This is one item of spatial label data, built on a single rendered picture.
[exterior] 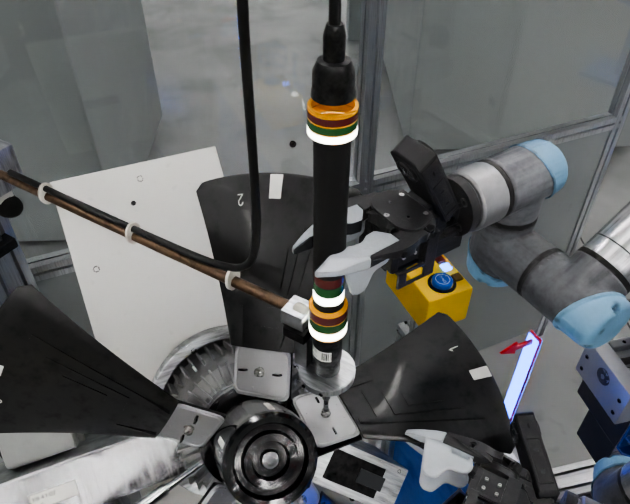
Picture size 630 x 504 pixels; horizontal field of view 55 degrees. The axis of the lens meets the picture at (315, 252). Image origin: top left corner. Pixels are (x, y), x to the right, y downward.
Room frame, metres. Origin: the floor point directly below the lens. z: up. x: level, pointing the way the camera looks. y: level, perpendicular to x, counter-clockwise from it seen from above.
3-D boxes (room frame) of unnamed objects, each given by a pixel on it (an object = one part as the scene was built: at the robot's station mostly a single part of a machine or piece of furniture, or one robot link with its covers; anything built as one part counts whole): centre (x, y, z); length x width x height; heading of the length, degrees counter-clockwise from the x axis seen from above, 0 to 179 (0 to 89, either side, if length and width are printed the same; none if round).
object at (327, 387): (0.46, -0.01, 1.33); 0.09 x 0.07 x 0.10; 58
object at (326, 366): (0.46, -0.01, 1.49); 0.04 x 0.04 x 0.46
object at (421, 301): (0.87, -0.23, 1.02); 0.16 x 0.10 x 0.11; 23
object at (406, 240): (0.47, -0.08, 1.49); 0.09 x 0.05 x 0.02; 132
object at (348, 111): (0.46, -0.01, 1.63); 0.04 x 0.04 x 0.03
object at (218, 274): (0.62, 0.25, 1.37); 0.54 x 0.01 x 0.01; 58
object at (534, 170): (0.62, -0.25, 1.46); 0.11 x 0.08 x 0.09; 123
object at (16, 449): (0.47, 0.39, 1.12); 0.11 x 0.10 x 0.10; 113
